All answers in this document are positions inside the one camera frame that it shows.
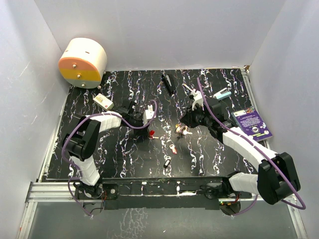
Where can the purple booklet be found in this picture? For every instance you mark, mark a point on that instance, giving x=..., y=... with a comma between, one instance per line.
x=251, y=124

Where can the white round drawer cabinet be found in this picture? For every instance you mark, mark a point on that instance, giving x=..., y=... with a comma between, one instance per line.
x=83, y=63

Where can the light blue stapler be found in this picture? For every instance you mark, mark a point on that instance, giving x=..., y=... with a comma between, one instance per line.
x=222, y=94

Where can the black key tag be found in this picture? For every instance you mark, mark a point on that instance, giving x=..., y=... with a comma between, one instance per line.
x=166, y=164

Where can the red key with silver blade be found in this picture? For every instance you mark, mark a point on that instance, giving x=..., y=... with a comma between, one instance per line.
x=152, y=135

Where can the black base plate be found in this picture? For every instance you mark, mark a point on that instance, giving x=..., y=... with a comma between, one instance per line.
x=158, y=195

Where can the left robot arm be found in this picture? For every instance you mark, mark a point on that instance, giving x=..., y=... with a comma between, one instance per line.
x=79, y=142

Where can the pale green cardboard box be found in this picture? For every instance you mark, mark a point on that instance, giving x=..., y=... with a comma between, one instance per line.
x=103, y=102

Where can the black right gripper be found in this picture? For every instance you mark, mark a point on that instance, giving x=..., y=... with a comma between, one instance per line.
x=188, y=118

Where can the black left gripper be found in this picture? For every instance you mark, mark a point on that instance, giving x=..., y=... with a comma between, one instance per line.
x=142, y=131

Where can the metal keyring with keys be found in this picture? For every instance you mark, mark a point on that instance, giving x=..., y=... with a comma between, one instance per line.
x=182, y=130

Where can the red tag key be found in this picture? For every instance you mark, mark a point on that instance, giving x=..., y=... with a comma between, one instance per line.
x=173, y=148

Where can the black stapler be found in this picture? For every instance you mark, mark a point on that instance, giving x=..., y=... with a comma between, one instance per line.
x=169, y=84

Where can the aluminium frame rail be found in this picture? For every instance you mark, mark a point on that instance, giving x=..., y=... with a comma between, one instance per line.
x=63, y=191

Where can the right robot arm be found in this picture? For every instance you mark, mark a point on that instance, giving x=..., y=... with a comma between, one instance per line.
x=276, y=176

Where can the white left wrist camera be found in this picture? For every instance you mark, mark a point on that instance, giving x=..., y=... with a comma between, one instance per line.
x=148, y=114

